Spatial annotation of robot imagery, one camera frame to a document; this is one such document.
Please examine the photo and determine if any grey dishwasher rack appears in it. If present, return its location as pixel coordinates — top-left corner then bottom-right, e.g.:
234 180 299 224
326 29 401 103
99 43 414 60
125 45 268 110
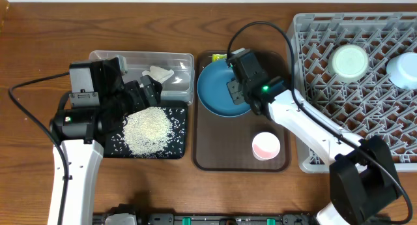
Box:
287 12 416 172

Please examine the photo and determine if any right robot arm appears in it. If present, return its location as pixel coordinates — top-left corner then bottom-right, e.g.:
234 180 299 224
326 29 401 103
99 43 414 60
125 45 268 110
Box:
226 49 413 224

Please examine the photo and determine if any green snack wrapper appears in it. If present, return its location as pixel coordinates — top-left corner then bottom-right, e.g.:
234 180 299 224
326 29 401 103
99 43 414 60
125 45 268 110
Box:
212 53 227 62

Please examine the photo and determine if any black rectangular tray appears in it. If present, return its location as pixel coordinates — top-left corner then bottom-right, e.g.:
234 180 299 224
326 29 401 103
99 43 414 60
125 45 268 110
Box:
104 101 188 159

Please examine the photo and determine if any clear plastic bin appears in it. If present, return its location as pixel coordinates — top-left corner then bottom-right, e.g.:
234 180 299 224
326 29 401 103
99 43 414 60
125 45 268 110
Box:
89 50 195 105

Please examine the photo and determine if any mint green bowl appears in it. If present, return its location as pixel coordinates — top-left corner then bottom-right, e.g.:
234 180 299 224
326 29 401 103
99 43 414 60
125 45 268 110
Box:
328 44 369 83

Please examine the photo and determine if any dark blue plate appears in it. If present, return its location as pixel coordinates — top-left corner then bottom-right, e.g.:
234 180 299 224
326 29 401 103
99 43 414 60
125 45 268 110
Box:
197 59 250 117

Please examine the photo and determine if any pile of rice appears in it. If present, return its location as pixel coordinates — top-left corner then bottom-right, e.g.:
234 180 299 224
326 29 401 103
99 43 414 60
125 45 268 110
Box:
122 107 173 157

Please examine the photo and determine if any white tissue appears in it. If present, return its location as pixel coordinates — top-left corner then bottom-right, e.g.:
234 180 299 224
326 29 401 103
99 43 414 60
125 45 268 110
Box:
142 66 174 85

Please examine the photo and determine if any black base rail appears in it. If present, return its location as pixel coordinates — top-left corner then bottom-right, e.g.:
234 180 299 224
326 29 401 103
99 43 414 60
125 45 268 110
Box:
92 204 316 225

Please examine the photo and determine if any light blue bowl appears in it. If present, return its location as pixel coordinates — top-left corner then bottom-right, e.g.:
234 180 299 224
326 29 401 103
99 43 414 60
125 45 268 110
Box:
386 52 417 90

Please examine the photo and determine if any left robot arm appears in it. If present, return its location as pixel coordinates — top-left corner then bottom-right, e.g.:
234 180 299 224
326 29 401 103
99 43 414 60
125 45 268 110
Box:
48 55 162 224

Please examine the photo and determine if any pink and white cup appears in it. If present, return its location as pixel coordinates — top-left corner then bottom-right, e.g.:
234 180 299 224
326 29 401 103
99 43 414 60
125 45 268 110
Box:
252 132 281 160

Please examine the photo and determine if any brown serving tray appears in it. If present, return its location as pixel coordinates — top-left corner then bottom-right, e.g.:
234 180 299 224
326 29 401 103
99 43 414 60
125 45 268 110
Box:
191 50 291 172

